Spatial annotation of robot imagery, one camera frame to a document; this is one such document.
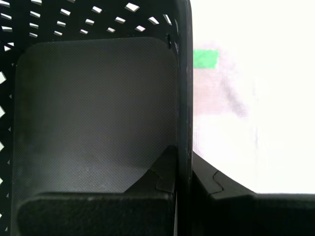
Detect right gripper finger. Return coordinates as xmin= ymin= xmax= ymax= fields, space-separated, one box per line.
xmin=17 ymin=145 xmax=178 ymax=236
xmin=191 ymin=152 xmax=315 ymax=236

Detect black perforated plastic basket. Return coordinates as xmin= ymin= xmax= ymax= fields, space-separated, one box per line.
xmin=0 ymin=0 xmax=195 ymax=236

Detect translucent white table cover sheet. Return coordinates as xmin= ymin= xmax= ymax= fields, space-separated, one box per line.
xmin=0 ymin=0 xmax=315 ymax=219

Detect small green tape square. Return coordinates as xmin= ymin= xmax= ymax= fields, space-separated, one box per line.
xmin=193 ymin=50 xmax=220 ymax=69

